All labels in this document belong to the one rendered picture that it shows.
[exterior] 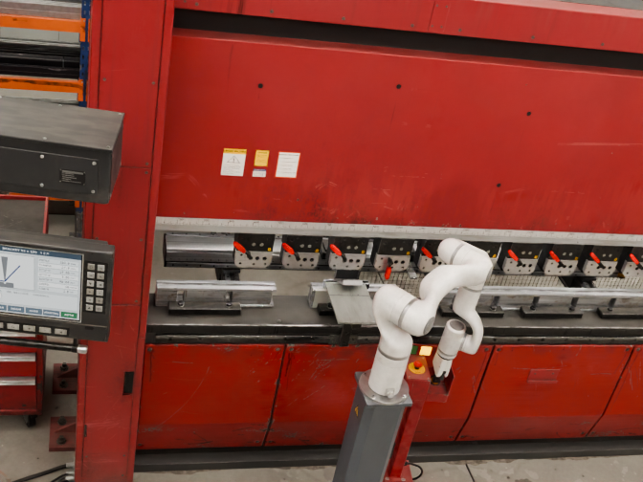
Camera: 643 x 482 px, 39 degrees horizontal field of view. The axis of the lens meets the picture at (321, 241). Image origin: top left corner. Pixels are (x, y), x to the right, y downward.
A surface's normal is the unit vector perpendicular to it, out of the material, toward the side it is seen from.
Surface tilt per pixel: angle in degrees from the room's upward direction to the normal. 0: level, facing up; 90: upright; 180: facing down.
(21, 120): 1
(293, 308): 0
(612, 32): 90
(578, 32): 90
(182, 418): 88
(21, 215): 0
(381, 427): 90
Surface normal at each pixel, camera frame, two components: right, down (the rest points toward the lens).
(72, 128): 0.18, -0.82
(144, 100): 0.20, 0.56
